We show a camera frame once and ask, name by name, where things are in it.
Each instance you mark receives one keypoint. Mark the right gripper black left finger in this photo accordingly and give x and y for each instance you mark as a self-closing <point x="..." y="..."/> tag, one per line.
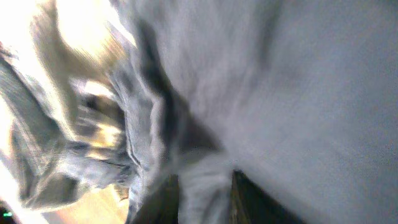
<point x="158" y="207"/>

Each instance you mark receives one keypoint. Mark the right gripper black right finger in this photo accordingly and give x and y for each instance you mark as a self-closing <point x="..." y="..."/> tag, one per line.
<point x="250" y="205"/>

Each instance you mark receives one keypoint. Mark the blue grey garment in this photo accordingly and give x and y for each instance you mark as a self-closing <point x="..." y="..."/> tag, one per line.
<point x="299" y="96"/>

